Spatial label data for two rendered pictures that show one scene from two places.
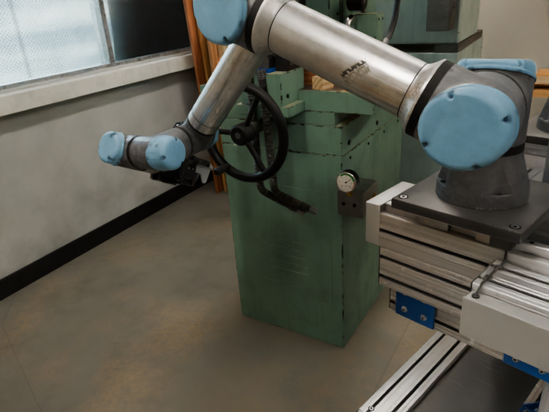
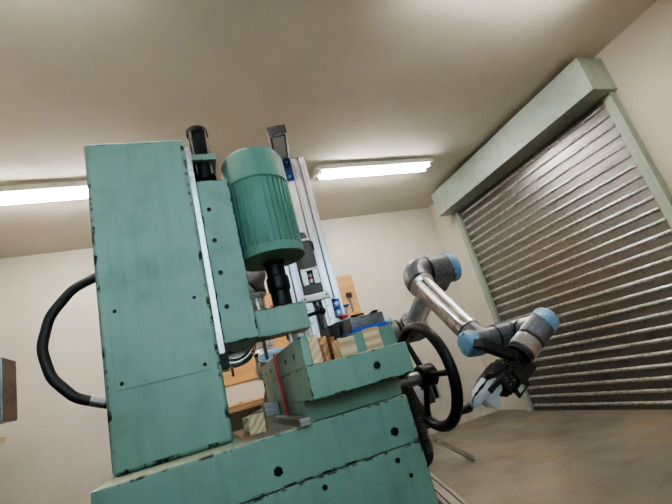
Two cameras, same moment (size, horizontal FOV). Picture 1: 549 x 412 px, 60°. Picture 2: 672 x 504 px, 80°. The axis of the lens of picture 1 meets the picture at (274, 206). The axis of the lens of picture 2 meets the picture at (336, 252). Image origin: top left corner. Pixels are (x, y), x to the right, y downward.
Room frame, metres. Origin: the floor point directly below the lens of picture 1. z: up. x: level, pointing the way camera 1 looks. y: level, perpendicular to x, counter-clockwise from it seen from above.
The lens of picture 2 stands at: (2.33, 0.63, 0.87)
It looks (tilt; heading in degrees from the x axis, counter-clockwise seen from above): 16 degrees up; 216
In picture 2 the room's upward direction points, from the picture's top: 15 degrees counter-clockwise
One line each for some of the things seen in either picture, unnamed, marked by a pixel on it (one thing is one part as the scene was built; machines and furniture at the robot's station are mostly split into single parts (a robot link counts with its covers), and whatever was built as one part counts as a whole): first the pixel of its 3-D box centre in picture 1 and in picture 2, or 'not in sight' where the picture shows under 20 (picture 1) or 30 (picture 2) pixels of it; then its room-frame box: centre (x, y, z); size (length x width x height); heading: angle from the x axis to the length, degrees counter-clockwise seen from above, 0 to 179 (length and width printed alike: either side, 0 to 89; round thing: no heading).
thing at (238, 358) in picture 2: (350, 34); (233, 344); (1.63, -0.29, 1.02); 0.12 x 0.03 x 0.12; 147
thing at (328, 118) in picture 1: (292, 107); (328, 399); (1.54, -0.08, 0.82); 0.40 x 0.21 x 0.04; 57
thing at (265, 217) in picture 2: not in sight; (261, 210); (1.59, -0.11, 1.35); 0.18 x 0.18 x 0.31
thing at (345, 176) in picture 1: (348, 183); not in sight; (1.27, -0.22, 0.65); 0.06 x 0.04 x 0.08; 57
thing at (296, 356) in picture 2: not in sight; (280, 366); (1.61, -0.15, 0.93); 0.60 x 0.02 x 0.06; 57
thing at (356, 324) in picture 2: (271, 60); (357, 324); (1.41, -0.02, 0.99); 0.13 x 0.11 x 0.06; 57
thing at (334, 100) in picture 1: (287, 95); (339, 375); (1.49, -0.07, 0.87); 0.61 x 0.30 x 0.06; 57
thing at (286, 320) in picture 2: not in sight; (279, 325); (1.60, -0.12, 1.03); 0.14 x 0.07 x 0.09; 147
